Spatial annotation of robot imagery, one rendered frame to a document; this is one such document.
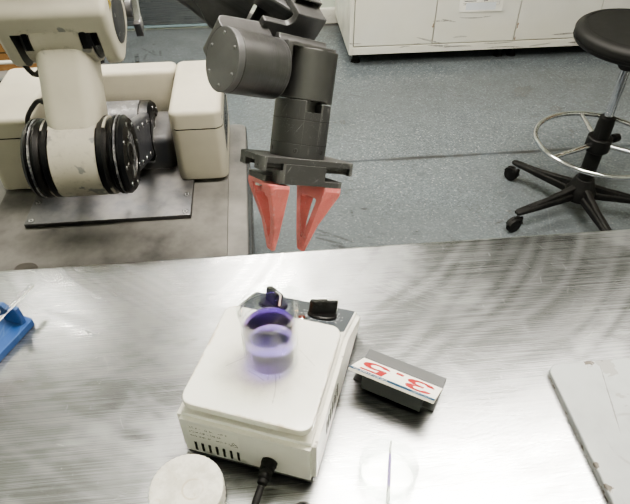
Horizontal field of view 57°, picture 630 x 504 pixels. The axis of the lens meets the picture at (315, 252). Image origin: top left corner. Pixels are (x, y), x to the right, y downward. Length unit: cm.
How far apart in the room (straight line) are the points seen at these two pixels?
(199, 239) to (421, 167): 114
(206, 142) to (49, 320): 86
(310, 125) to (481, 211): 159
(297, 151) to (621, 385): 42
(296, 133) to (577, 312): 40
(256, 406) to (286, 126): 26
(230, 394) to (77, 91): 90
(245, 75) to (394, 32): 250
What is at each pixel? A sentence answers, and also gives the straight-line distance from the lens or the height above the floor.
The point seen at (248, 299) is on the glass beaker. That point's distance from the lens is 51.
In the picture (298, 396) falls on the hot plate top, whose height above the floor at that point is 84.
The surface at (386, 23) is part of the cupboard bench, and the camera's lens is 299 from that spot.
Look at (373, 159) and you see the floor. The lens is 233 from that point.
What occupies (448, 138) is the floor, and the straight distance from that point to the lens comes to 251.
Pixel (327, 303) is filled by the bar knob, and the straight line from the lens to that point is 63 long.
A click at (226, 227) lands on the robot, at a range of 143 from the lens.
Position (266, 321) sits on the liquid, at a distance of 52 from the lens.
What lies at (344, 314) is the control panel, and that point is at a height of 79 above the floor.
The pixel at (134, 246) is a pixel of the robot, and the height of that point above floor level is 36.
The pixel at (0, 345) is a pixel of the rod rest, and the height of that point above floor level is 76.
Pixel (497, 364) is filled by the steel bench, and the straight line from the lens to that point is 68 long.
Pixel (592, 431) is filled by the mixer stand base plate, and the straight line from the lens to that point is 66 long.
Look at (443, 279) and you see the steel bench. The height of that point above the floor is 75.
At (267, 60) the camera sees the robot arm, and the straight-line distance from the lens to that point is 54.
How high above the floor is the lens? 127
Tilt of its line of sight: 42 degrees down
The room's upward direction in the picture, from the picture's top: straight up
